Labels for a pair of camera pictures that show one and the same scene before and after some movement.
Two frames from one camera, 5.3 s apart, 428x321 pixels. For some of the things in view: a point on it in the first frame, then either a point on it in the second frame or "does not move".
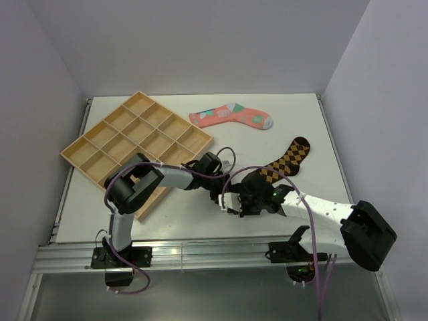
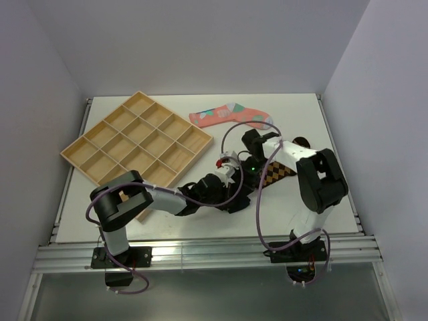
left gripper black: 215,195 → 225,193
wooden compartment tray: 140,126 does not move
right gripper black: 245,212 → 247,181
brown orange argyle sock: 289,163 does not move
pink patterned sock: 231,112 does not move
